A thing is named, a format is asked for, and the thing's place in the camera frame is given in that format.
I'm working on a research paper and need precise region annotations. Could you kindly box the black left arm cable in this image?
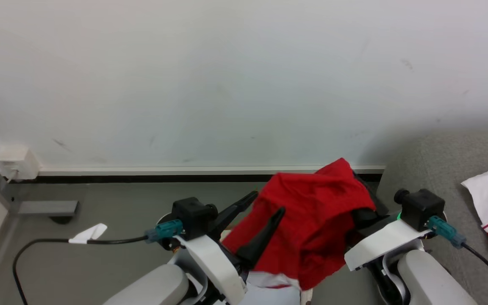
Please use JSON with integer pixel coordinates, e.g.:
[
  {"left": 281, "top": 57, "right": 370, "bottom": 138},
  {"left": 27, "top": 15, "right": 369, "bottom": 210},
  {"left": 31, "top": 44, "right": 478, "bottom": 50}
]
[{"left": 13, "top": 236, "right": 148, "bottom": 305}]

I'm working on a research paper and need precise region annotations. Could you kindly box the teal camera connector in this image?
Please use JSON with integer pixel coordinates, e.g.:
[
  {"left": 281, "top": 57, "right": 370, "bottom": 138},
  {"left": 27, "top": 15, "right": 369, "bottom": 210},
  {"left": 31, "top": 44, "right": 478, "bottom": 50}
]
[
  {"left": 427, "top": 216, "right": 467, "bottom": 249},
  {"left": 144, "top": 219, "right": 184, "bottom": 244}
]

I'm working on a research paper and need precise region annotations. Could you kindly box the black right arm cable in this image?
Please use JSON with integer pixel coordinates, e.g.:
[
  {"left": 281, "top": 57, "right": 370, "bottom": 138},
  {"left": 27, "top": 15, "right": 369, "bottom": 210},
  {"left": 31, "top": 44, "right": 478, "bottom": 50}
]
[{"left": 463, "top": 243, "right": 488, "bottom": 283}]

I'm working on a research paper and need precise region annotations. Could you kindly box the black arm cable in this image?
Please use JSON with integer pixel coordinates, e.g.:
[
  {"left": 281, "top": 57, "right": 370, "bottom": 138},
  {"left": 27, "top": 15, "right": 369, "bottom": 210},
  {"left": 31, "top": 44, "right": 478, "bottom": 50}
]
[
  {"left": 463, "top": 243, "right": 488, "bottom": 283},
  {"left": 13, "top": 236, "right": 148, "bottom": 305}
]

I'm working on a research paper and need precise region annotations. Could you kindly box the grey metal frame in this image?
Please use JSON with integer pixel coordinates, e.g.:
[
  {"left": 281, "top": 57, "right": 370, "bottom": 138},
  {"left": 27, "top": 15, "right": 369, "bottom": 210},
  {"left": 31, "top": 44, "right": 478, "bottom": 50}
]
[{"left": 0, "top": 141, "right": 79, "bottom": 305}]

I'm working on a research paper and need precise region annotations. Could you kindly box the white black baseboard strip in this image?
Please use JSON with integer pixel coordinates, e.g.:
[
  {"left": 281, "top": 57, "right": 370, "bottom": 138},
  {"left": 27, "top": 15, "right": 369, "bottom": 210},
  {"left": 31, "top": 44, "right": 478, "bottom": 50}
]
[{"left": 9, "top": 165, "right": 385, "bottom": 184}]

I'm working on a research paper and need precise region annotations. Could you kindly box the teal left camera connector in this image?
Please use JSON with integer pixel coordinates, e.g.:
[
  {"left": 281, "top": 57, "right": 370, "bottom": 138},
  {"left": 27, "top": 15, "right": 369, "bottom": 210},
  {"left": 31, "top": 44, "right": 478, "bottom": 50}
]
[{"left": 144, "top": 219, "right": 184, "bottom": 244}]

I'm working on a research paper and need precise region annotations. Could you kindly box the white left cable tag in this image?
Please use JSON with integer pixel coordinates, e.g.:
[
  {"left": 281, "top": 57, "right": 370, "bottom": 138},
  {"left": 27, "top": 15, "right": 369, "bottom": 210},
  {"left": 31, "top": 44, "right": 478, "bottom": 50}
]
[{"left": 69, "top": 223, "right": 108, "bottom": 244}]

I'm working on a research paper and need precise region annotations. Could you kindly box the teal right camera connector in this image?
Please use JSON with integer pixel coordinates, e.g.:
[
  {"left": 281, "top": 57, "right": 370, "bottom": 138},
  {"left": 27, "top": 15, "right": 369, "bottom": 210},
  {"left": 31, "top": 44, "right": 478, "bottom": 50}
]
[{"left": 427, "top": 216, "right": 467, "bottom": 249}]

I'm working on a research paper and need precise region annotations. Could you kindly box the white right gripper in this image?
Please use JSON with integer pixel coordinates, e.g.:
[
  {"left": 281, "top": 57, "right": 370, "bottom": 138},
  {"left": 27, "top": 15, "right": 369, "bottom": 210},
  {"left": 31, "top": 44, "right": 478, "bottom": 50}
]
[{"left": 344, "top": 208, "right": 434, "bottom": 272}]

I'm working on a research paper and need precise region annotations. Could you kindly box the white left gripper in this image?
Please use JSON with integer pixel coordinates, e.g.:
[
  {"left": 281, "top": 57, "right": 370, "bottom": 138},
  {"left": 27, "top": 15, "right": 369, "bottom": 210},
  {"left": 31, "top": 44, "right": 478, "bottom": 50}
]
[{"left": 170, "top": 191, "right": 286, "bottom": 305}]

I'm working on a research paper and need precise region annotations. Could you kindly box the white wall socket box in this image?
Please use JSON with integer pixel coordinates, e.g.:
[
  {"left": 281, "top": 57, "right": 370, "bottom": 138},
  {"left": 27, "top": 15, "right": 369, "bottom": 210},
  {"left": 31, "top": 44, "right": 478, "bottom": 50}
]
[{"left": 0, "top": 145, "right": 41, "bottom": 181}]

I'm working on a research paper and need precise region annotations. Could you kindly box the grey fabric sofa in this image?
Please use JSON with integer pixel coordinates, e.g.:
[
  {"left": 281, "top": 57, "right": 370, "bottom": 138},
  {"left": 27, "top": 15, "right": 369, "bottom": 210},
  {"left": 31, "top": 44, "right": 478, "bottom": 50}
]
[{"left": 375, "top": 129, "right": 488, "bottom": 305}]

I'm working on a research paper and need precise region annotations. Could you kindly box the white mesh garment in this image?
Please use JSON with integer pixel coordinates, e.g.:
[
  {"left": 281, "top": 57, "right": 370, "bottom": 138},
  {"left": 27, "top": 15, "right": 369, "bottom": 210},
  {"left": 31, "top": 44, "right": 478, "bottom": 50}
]
[{"left": 240, "top": 271, "right": 303, "bottom": 305}]

